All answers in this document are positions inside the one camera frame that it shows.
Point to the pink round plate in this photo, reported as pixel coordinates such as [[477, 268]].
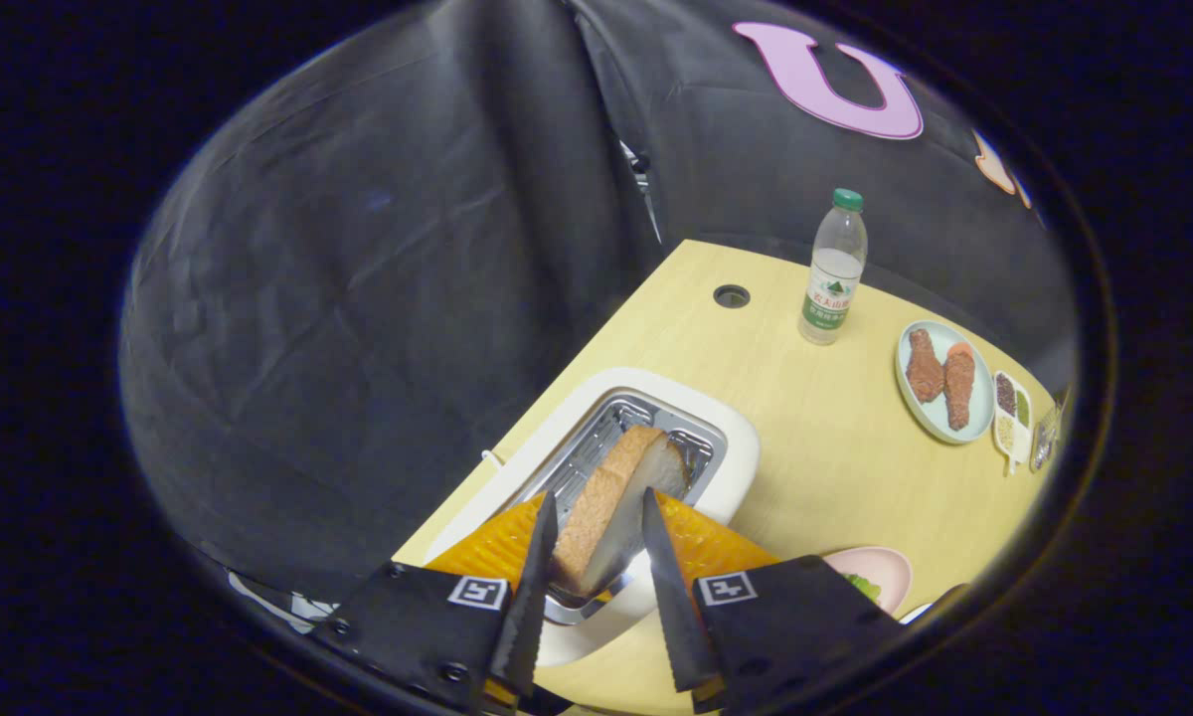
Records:
[[885, 567]]

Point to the brown meat patty orange edge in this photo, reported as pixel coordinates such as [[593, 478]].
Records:
[[958, 388]]

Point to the plain bread slice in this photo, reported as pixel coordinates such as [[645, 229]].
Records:
[[606, 507]]

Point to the pale green oval plate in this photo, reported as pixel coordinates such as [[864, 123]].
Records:
[[982, 398]]

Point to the clear glass holder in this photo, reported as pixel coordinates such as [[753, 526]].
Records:
[[1046, 438]]

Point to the white divided condiment dish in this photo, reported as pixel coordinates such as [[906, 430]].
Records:
[[1010, 418]]

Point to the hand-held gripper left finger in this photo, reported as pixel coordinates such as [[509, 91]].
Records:
[[527, 617]]

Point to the white square plate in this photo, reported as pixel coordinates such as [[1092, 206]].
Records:
[[913, 613]]

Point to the green lettuce leaf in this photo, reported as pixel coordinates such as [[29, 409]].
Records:
[[863, 587]]

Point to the black backdrop cloth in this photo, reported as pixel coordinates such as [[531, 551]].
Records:
[[378, 298]]

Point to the clear water bottle green cap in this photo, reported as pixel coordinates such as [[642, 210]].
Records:
[[833, 278]]

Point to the white toaster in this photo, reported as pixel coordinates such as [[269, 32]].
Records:
[[736, 438]]

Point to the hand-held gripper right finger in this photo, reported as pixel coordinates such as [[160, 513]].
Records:
[[676, 617]]

